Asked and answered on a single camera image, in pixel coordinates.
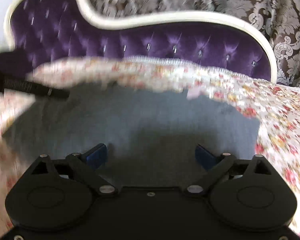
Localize grey argyle knit sweater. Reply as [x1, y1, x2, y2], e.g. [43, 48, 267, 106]
[4, 83, 260, 187]

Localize purple velvet pillow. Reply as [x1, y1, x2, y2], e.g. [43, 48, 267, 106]
[0, 49, 33, 77]

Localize purple tufted headboard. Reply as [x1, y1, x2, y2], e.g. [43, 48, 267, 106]
[4, 0, 277, 82]

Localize floral bedspread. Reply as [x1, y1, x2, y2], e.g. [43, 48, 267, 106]
[0, 57, 300, 236]

